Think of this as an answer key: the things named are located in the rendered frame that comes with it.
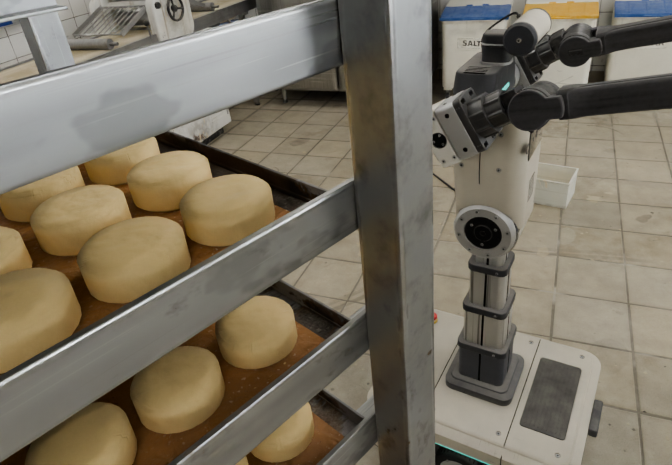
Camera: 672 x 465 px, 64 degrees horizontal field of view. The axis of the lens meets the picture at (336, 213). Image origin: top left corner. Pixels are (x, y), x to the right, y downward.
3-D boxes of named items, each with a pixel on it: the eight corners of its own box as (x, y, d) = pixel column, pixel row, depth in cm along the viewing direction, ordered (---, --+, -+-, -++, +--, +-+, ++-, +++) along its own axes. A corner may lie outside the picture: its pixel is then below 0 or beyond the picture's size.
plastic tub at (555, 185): (575, 192, 320) (579, 168, 312) (566, 209, 305) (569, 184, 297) (524, 183, 336) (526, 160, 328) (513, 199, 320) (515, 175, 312)
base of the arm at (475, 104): (491, 138, 116) (465, 89, 114) (526, 123, 111) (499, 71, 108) (478, 154, 110) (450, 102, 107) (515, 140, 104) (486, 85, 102)
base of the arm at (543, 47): (510, 45, 140) (530, 86, 142) (539, 29, 135) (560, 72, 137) (518, 37, 146) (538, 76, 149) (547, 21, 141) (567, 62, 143)
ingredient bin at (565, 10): (515, 106, 450) (522, 10, 411) (521, 82, 500) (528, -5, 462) (586, 108, 431) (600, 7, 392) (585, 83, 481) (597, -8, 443)
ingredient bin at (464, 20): (439, 104, 473) (439, 12, 434) (450, 81, 523) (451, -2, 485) (503, 105, 455) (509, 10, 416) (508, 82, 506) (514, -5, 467)
